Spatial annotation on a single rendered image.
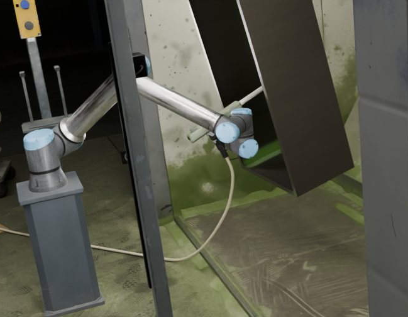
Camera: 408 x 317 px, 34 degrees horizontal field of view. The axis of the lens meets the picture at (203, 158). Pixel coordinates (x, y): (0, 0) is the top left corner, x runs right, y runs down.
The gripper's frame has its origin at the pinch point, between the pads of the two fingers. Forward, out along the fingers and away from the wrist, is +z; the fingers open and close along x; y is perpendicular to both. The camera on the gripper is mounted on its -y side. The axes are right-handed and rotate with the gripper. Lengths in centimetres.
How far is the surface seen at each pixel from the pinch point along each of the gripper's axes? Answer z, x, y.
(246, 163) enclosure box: 33, 18, 46
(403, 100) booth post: -191, -23, -72
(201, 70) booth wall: 85, 39, 4
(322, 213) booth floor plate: 29, 43, 104
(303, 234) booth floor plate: 12, 20, 94
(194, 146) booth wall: 86, 10, 43
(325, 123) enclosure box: -27, 43, 22
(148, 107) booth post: 90, -1, 5
